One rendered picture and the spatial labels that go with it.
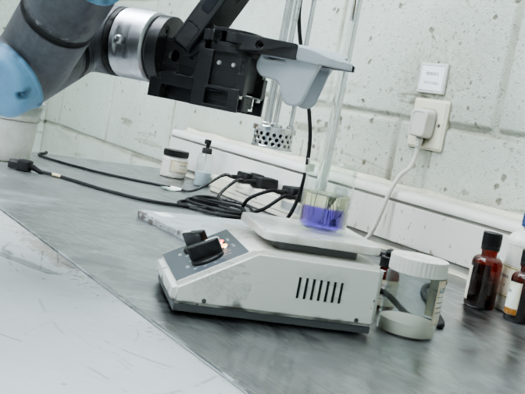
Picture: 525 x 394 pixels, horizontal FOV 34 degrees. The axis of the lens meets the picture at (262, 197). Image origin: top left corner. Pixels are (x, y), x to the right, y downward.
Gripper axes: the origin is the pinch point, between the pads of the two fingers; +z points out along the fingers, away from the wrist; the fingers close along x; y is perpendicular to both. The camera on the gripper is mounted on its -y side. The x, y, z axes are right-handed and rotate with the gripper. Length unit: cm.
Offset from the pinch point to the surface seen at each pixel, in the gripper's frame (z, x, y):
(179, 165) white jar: -64, -96, 23
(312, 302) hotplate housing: 3.3, 4.6, 23.2
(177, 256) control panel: -11.5, 4.3, 22.4
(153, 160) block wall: -88, -128, 27
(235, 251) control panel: -4.4, 6.9, 19.9
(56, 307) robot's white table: -14.2, 20.1, 26.1
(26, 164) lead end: -73, -51, 25
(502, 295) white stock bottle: 17.5, -31.0, 23.6
